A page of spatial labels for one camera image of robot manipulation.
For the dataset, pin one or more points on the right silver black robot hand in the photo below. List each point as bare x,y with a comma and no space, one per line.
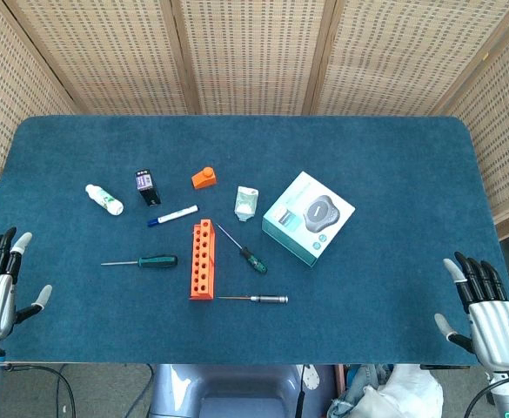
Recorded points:
497,331

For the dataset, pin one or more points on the orange tool holder block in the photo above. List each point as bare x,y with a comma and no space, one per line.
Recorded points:
199,265

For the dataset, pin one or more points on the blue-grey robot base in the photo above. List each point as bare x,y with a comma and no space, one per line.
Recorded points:
236,387

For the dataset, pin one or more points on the silver precision screwdriver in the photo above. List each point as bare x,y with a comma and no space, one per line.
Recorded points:
271,299

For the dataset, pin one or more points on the white plastic bag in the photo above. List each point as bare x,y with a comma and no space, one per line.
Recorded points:
410,392

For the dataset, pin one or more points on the blue felt table cover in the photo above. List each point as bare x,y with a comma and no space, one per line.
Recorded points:
367,305

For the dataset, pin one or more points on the white bottle green label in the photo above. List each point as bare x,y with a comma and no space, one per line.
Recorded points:
104,199

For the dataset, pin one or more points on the blue denim cloth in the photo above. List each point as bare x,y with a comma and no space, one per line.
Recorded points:
350,400

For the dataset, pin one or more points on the black purple small carton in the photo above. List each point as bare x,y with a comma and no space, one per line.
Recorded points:
147,189

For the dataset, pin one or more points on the white perforated plate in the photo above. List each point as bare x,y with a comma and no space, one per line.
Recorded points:
310,379

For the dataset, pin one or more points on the woven bamboo screen panel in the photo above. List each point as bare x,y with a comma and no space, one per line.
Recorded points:
254,56
497,130
10,87
402,56
106,56

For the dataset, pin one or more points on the white marker blue cap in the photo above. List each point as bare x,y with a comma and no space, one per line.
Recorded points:
176,214

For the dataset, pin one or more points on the teal white product box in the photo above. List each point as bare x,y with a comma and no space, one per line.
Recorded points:
306,217

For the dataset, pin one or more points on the small orange plastic block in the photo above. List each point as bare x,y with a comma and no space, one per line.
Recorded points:
202,179

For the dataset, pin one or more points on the white pale green pouch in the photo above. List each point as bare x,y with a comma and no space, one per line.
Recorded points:
245,202

